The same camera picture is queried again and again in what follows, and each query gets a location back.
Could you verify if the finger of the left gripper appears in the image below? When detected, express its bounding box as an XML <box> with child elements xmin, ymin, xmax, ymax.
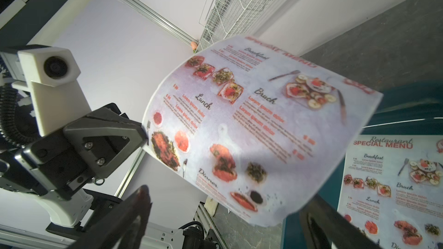
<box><xmin>63</xmin><ymin>106</ymin><xmax>148</xmax><ymax>179</ymax></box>

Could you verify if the white wire wall shelf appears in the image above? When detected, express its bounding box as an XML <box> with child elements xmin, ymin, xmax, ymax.
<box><xmin>198</xmin><ymin>0</ymin><xmax>287</xmax><ymax>51</ymax></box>

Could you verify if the pink artificial tulip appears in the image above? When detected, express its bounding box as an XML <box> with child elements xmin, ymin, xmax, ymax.
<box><xmin>190</xmin><ymin>41</ymin><xmax>198</xmax><ymax>51</ymax></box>

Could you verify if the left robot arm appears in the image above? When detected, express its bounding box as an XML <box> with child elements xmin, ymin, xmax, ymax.
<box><xmin>1</xmin><ymin>103</ymin><xmax>219</xmax><ymax>249</ymax></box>

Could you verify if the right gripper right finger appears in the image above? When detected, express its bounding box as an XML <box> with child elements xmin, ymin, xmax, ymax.
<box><xmin>299</xmin><ymin>195</ymin><xmax>379</xmax><ymax>249</ymax></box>

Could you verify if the special menu sheet lower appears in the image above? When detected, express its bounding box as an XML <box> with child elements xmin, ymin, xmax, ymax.
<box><xmin>338</xmin><ymin>135</ymin><xmax>443</xmax><ymax>249</ymax></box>

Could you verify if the special menu sheet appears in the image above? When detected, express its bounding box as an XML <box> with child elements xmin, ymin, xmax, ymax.
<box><xmin>338</xmin><ymin>135</ymin><xmax>443</xmax><ymax>249</ymax></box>
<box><xmin>143</xmin><ymin>36</ymin><xmax>383</xmax><ymax>227</ymax></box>

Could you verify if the special menu sheet top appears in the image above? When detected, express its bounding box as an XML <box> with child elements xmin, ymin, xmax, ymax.
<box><xmin>143</xmin><ymin>36</ymin><xmax>383</xmax><ymax>227</ymax></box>

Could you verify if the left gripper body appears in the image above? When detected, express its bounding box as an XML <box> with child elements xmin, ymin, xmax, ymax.
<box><xmin>1</xmin><ymin>131</ymin><xmax>100</xmax><ymax>194</ymax></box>

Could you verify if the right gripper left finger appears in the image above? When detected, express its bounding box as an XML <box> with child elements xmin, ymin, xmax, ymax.
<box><xmin>69</xmin><ymin>185</ymin><xmax>152</xmax><ymax>249</ymax></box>

